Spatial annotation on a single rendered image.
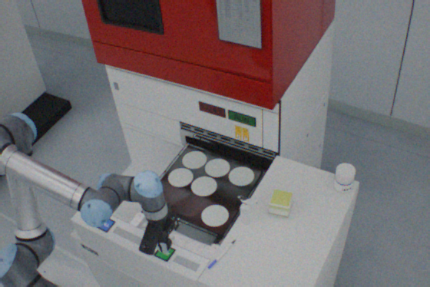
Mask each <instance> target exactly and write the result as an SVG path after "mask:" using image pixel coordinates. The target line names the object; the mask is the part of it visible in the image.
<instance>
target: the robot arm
mask: <svg viewBox="0 0 430 287"><path fill-rule="evenodd" d="M36 136H37V131H36V128H35V125H34V123H33V122H32V121H31V119H30V118H29V119H28V117H27V116H26V115H25V114H23V113H13V114H10V115H5V116H4V117H3V118H2V119H1V120H0V174H1V175H5V174H6V178H7V181H8V187H9V191H10V194H11V198H12V205H13V209H14V214H15V221H16V224H17V227H16V228H15V238H16V243H15V244H14V243H12V242H11V243H9V244H8V245H7V246H5V248H4V249H2V250H1V252H0V283H2V284H3V286H4V287H58V286H57V285H56V284H54V283H52V282H51V281H49V280H47V279H46V278H44V277H43V276H42V275H41V274H40V273H39V272H38V271H37V269H38V267H39V266H40V265H41V264H42V263H43V262H44V261H45V260H46V259H47V258H48V257H49V256H50V255H51V254H52V251H53V250H54V249H55V244H56V238H55V235H54V233H53V232H52V231H50V228H49V227H47V226H46V225H45V223H44V222H42V221H41V219H40V215H39V211H38V204H37V200H36V195H35V189H37V190H38V191H40V192H42V193H44V194H46V195H47V196H50V197H51V198H53V199H54V200H57V201H58V202H60V203H63V204H64V205H67V206H70V207H72V208H73V209H76V210H77V211H79V212H81V218H82V219H83V220H84V221H85V222H86V224H87V225H89V226H91V227H99V226H103V225H104V224H105V223H106V221H108V220H109V219H110V218H111V215H113V213H114V212H115V211H116V209H117V208H118V207H119V206H120V205H121V203H122V202H123V201H124V202H131V203H139V204H140V205H141V208H142V210H143V213H144V216H145V218H146V220H147V221H148V223H147V226H146V227H145V233H144V235H143V238H142V240H141V244H140V246H139V249H138V250H139V251H141V252H143V253H145V254H147V255H153V254H154V251H155V249H156V248H157V249H158V250H160V251H161V252H162V253H165V254H166V253H168V252H169V251H170V247H171V246H172V242H173V241H174V239H175V237H174V236H172V237H171V238H170V236H169V235H170V234H171V233H172V232H173V231H174V229H175V231H176V229H177V228H178V226H179V223H178V220H177V216H175V215H172V212H171V209H170V204H169V203H167V202H166V200H165V196H164V191H163V185H162V182H161V181H160V177H159V176H158V175H157V174H156V173H155V172H153V171H150V170H146V171H144V172H143V171H140V172H139V173H138V174H137V175H136V176H124V175H117V174H115V173H111V174H108V173H104V174H101V175H100V177H99V180H98V182H97V190H94V189H92V188H90V187H89V186H86V185H85V184H83V183H81V182H79V181H77V180H75V179H73V178H71V177H70V176H67V175H66V174H63V173H60V172H58V171H57V170H54V169H53V168H51V167H50V166H47V165H46V164H44V163H42V162H38V161H37V160H35V159H33V158H31V156H32V155H33V151H32V146H31V144H32V143H33V142H34V141H35V138H36ZM173 217H174V219H171V218H173ZM176 221H177V225H176V226H175V222H176Z"/></svg>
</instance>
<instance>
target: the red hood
mask: <svg viewBox="0 0 430 287"><path fill-rule="evenodd" d="M81 3H82V5H83V9H84V13H85V17H86V19H87V24H88V28H89V29H88V30H89V33H90V35H91V41H92V44H93V49H94V53H95V57H96V60H97V62H99V63H101V64H105V65H108V66H109V65H110V66H113V67H116V68H120V69H125V70H128V71H132V72H135V73H140V74H145V75H147V76H150V77H153V78H160V79H163V80H165V81H169V82H173V83H176V84H181V85H186V86H188V87H193V88H196V89H198V90H202V91H206V92H210V93H212V94H217V95H220V96H222V97H227V98H233V99H236V100H239V101H243V102H246V103H249V104H254V105H256V106H259V107H264V108H267V109H270V110H273V108H274V107H275V106H276V104H277V103H278V102H279V100H280V99H281V97H282V96H283V93H284V92H285V91H286V89H287V88H288V87H289V86H290V84H291V82H292V81H293V79H294V77H295V76H296V75H297V73H298V72H299V70H300V68H301V67H302V66H303V64H304V62H305V61H306V59H308V57H309V55H310V53H312V51H313V49H314V47H315V46H316V45H317V44H318V43H317V42H318V41H319V40H320V38H321V37H322V36H323V34H324V33H325V31H326V29H327V28H328V27H329V25H330V23H332V20H333V19H334V18H335V7H336V0H81Z"/></svg>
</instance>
